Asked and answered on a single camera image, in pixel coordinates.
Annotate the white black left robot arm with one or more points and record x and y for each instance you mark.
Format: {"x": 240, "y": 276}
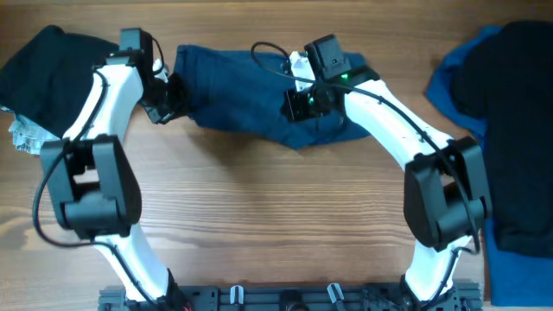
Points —
{"x": 89, "y": 195}

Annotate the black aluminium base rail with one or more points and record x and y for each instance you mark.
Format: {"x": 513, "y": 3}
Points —
{"x": 373, "y": 296}

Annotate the black garment right pile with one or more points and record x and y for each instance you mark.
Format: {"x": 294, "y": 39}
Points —
{"x": 506, "y": 81}

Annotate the dark blue denim shorts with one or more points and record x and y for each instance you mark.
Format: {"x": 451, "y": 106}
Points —
{"x": 228, "y": 91}

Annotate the white grey folded cloth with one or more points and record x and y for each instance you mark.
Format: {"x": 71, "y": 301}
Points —
{"x": 27, "y": 136}

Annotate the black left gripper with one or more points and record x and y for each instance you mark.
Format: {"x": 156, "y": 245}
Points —
{"x": 161, "y": 117}

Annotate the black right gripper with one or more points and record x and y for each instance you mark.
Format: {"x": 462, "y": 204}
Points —
{"x": 292, "y": 108}

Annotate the bright blue garment right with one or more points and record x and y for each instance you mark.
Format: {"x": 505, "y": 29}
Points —
{"x": 516, "y": 280}

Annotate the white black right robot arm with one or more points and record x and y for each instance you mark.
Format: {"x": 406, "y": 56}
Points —
{"x": 446, "y": 192}

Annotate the black folded garment left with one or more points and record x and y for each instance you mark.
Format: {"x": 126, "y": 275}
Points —
{"x": 48, "y": 81}

